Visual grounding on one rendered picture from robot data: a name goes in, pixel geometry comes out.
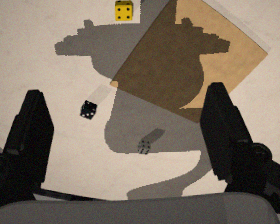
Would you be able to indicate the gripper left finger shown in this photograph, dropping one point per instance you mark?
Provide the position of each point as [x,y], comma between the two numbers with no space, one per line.
[23,162]

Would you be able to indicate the yellow die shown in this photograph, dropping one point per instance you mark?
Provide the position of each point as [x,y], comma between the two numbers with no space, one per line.
[123,10]

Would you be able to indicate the black die with grey pips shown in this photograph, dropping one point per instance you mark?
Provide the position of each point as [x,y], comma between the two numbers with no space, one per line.
[88,110]

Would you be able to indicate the white die with black pips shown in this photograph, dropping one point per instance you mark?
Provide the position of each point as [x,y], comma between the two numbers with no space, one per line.
[144,147]

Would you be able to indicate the tan square mat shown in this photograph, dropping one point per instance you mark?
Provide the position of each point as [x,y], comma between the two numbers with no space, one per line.
[187,47]

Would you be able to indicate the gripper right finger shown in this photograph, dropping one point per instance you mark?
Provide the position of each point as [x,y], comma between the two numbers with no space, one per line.
[246,166]

